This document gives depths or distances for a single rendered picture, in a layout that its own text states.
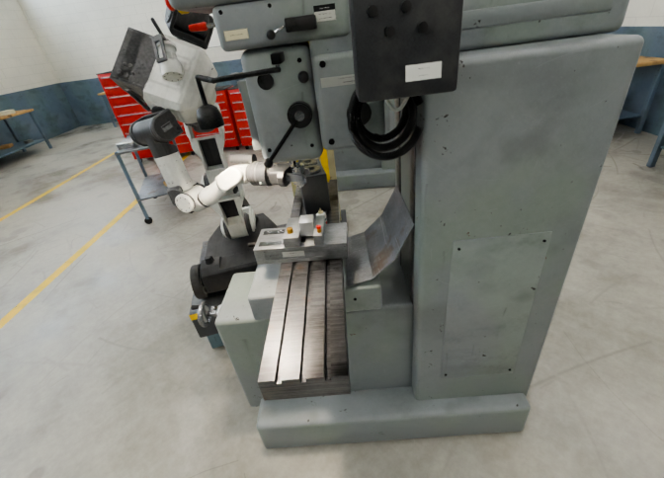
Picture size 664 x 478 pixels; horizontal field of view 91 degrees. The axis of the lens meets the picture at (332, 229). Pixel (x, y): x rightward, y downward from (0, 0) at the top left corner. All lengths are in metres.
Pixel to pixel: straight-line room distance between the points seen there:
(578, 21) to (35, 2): 12.12
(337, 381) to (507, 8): 1.01
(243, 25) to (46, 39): 11.63
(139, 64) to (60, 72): 11.08
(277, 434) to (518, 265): 1.23
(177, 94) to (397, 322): 1.19
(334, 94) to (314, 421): 1.33
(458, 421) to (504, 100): 1.32
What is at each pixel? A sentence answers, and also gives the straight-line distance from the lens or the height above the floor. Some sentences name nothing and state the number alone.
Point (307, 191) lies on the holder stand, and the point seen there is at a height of 1.04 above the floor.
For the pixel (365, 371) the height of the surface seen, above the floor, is 0.33.
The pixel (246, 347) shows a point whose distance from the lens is 1.50.
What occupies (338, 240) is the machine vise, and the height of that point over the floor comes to 0.99.
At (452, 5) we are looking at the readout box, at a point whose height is 1.66.
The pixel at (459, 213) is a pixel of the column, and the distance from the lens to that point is 1.04.
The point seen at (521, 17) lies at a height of 1.62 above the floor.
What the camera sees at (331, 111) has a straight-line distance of 0.98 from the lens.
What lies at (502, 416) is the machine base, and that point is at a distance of 1.78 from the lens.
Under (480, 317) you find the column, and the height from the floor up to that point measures 0.70.
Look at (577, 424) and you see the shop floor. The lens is 2.06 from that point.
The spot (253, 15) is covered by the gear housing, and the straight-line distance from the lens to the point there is 0.97.
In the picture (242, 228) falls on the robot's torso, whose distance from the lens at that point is 2.03.
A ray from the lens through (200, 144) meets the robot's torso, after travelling 1.80.
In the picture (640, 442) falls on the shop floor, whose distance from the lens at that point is 2.13.
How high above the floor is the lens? 1.65
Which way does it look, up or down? 31 degrees down
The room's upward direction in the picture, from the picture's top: 8 degrees counter-clockwise
